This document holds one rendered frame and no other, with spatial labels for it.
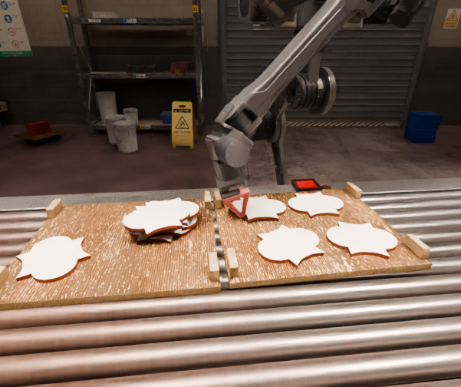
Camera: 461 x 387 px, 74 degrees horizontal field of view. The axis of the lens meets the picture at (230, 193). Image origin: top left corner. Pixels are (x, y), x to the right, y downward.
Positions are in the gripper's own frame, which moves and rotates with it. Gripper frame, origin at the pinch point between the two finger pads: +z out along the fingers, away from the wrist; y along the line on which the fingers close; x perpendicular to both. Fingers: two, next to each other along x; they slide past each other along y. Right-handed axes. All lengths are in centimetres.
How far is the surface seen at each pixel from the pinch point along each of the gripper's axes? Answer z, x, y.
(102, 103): 2, -147, -439
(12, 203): -14, -61, -17
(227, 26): -46, 71, -453
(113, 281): -5.6, -26.4, 22.1
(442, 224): 17, 48, 10
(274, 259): 1.8, 3.4, 21.1
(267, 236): 1.8, 3.8, 13.4
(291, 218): 4.9, 11.7, 5.0
